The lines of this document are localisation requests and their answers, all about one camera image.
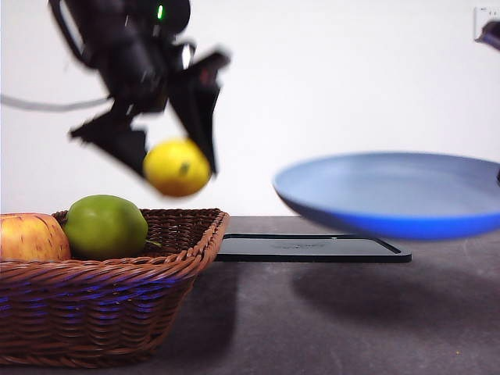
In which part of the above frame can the yellow lemon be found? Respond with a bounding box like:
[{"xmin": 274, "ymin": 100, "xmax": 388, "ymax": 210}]
[{"xmin": 141, "ymin": 137, "xmax": 213, "ymax": 198}]

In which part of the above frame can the black flat tray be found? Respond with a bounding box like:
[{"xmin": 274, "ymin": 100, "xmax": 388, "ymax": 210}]
[{"xmin": 215, "ymin": 233, "xmax": 413, "ymax": 264}]

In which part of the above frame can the brown wicker basket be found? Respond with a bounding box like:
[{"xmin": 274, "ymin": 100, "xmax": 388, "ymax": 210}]
[{"xmin": 0, "ymin": 208, "xmax": 231, "ymax": 369}]

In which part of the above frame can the grey cable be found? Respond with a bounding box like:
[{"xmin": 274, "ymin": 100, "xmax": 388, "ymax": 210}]
[{"xmin": 0, "ymin": 95, "xmax": 113, "ymax": 113}]

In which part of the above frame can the green apple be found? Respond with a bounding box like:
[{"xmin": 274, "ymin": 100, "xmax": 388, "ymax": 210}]
[{"xmin": 62, "ymin": 194, "xmax": 163, "ymax": 260}]

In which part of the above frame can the white wall socket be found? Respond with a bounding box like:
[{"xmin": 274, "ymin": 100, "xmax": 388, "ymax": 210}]
[{"xmin": 473, "ymin": 6, "xmax": 500, "ymax": 42}]

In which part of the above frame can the blue round plate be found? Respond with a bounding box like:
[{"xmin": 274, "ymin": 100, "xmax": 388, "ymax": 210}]
[{"xmin": 273, "ymin": 151, "xmax": 500, "ymax": 241}]

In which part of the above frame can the red yellow apple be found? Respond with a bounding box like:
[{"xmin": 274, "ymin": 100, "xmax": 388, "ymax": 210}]
[{"xmin": 0, "ymin": 212, "xmax": 73, "ymax": 262}]

